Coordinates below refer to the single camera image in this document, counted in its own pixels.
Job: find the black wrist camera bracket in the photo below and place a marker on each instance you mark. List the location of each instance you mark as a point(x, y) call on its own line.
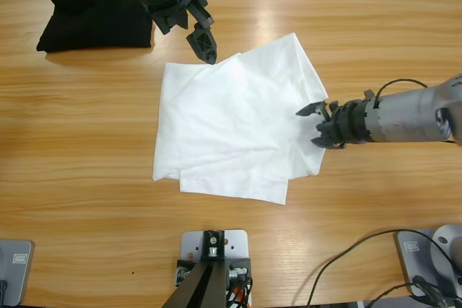
point(369, 95)

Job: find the white mount plate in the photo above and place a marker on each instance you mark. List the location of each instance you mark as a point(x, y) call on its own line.
point(191, 243)

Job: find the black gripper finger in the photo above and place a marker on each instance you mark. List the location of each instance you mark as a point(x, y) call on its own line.
point(323, 143)
point(312, 109)
point(204, 43)

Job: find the black post with brackets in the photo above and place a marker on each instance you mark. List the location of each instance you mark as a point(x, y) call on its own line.
point(202, 282)

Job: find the white T-shirt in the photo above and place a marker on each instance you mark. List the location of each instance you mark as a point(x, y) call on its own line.
point(234, 124)

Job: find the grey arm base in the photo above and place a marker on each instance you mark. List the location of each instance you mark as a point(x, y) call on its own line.
point(411, 250)
point(18, 261)

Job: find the black folded garment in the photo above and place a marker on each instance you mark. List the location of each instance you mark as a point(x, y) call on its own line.
point(90, 23)

